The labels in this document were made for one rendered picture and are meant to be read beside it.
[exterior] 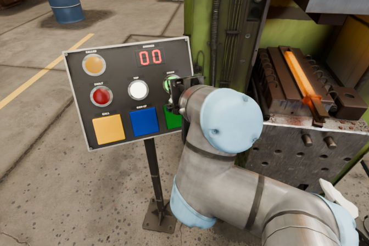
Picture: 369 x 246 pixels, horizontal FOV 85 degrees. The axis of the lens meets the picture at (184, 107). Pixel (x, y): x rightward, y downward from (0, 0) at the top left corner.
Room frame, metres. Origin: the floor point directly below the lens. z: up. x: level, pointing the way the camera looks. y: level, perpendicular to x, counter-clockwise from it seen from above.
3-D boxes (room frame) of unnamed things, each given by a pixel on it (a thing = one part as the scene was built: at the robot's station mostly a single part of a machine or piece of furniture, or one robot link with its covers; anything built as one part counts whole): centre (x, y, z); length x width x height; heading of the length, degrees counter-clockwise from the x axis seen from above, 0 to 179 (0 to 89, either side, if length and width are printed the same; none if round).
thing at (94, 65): (0.48, 0.24, 1.16); 0.05 x 0.03 x 0.04; 82
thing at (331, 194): (0.20, -0.33, 0.98); 0.09 x 0.03 x 0.06; 28
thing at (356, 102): (0.58, -0.60, 0.95); 0.12 x 0.08 x 0.06; 172
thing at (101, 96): (0.44, 0.23, 1.09); 0.05 x 0.03 x 0.04; 82
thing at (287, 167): (0.76, -0.50, 0.69); 0.56 x 0.38 x 0.45; 172
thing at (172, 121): (0.45, 0.02, 1.01); 0.07 x 0.05 x 0.07; 107
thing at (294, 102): (0.75, -0.44, 0.96); 0.42 x 0.20 x 0.09; 172
